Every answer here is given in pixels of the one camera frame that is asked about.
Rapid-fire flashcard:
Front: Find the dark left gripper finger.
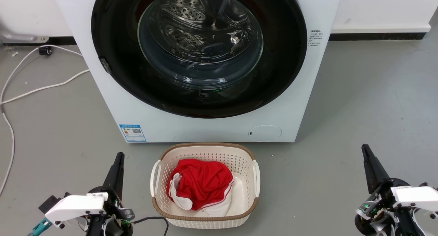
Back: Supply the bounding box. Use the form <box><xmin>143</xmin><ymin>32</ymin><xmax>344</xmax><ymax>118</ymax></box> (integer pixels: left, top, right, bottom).
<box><xmin>103</xmin><ymin>153</ymin><xmax>120</xmax><ymax>191</ymax></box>
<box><xmin>114</xmin><ymin>153</ymin><xmax>125</xmax><ymax>199</ymax></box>

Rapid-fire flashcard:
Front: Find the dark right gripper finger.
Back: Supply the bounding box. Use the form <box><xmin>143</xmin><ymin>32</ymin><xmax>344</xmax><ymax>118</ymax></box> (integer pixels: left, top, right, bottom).
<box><xmin>362</xmin><ymin>144</ymin><xmax>380</xmax><ymax>194</ymax></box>
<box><xmin>364</xmin><ymin>144</ymin><xmax>390</xmax><ymax>190</ymax></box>

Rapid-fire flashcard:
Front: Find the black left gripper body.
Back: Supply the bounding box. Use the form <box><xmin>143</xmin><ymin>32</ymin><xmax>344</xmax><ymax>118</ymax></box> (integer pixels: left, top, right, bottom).
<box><xmin>86</xmin><ymin>186</ymin><xmax>134</xmax><ymax>236</ymax></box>

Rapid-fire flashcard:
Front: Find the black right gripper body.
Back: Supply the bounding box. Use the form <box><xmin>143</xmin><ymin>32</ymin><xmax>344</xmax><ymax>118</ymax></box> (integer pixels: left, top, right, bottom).
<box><xmin>354</xmin><ymin>178</ymin><xmax>438</xmax><ymax>236</ymax></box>

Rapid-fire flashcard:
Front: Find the black round glass washer door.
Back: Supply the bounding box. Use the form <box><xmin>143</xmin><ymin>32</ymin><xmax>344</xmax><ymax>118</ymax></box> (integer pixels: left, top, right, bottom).
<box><xmin>91</xmin><ymin>0</ymin><xmax>308</xmax><ymax>119</ymax></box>

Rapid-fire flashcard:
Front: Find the white front-load washing machine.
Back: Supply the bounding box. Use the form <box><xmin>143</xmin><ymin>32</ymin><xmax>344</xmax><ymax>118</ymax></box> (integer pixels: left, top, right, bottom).
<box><xmin>51</xmin><ymin>0</ymin><xmax>344</xmax><ymax>143</ymax></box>

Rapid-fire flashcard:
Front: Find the blue energy label sticker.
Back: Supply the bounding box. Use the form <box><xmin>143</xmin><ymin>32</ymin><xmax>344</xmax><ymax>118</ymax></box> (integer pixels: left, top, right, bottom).
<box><xmin>119</xmin><ymin>124</ymin><xmax>147</xmax><ymax>142</ymax></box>

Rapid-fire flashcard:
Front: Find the red and white garment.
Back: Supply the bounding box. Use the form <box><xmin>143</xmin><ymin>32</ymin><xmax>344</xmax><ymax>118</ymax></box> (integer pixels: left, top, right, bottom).
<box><xmin>166</xmin><ymin>158</ymin><xmax>235</xmax><ymax>217</ymax></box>

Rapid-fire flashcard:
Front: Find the cream perforated laundry basket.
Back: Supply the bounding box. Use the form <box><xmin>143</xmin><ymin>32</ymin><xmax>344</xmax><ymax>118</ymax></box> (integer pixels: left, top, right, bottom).
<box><xmin>150</xmin><ymin>142</ymin><xmax>261</xmax><ymax>229</ymax></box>

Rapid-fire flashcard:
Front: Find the round white filter cover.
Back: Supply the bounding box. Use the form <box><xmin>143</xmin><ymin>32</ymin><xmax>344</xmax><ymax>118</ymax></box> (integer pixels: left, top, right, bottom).
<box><xmin>248</xmin><ymin>125</ymin><xmax>282</xmax><ymax>142</ymax></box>

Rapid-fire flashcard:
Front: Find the printed warning text label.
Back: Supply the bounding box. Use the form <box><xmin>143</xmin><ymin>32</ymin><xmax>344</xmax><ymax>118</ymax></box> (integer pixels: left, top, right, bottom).
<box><xmin>309</xmin><ymin>29</ymin><xmax>324</xmax><ymax>47</ymax></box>

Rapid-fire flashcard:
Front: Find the perforated steel washer drum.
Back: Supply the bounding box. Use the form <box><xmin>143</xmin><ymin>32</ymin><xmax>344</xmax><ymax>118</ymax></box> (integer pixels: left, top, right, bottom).
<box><xmin>151</xmin><ymin>0</ymin><xmax>254</xmax><ymax>64</ymax></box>

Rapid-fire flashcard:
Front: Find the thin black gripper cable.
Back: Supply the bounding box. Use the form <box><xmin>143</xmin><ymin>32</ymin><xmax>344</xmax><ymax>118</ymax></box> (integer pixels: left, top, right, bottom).
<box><xmin>133</xmin><ymin>216</ymin><xmax>170</xmax><ymax>236</ymax></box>

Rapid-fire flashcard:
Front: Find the teal cable connector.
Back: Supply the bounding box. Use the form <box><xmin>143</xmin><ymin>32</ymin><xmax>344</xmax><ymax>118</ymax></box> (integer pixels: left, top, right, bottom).
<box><xmin>28</xmin><ymin>218</ymin><xmax>52</xmax><ymax>236</ymax></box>

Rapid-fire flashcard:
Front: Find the white floor cable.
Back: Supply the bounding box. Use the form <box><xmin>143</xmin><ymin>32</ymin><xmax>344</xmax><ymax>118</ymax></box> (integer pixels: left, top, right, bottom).
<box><xmin>0</xmin><ymin>44</ymin><xmax>83</xmax><ymax>105</ymax></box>
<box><xmin>0</xmin><ymin>69</ymin><xmax>90</xmax><ymax>197</ymax></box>

